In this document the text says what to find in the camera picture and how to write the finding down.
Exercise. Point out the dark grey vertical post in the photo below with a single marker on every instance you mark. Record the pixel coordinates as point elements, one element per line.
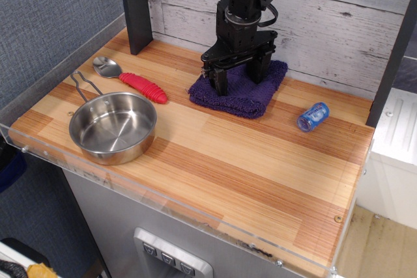
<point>138,23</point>

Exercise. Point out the purple towel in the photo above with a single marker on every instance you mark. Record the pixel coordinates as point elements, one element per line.
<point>244,97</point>

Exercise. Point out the white side cabinet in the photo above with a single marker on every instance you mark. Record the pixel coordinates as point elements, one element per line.
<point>388,185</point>

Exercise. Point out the blue soda can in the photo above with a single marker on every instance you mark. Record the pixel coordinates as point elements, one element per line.
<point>313,117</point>

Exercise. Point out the yellow object at corner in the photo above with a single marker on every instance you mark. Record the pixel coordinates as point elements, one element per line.
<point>40,271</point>

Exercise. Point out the dark grey right post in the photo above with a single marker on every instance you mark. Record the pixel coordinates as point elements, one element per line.
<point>394,62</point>

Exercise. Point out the silver dispenser panel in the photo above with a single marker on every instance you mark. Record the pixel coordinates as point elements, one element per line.
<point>178,262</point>

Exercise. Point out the clear acrylic table guard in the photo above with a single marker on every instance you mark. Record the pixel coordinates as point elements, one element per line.
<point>263,185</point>

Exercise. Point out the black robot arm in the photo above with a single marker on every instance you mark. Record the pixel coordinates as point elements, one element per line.
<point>269,15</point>

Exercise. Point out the spoon with red handle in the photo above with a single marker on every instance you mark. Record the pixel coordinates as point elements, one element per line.
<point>108,68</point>

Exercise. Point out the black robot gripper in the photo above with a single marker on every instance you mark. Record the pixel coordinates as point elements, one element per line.
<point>238,42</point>

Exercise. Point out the stainless steel pan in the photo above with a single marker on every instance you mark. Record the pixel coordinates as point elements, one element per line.
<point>112,128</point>

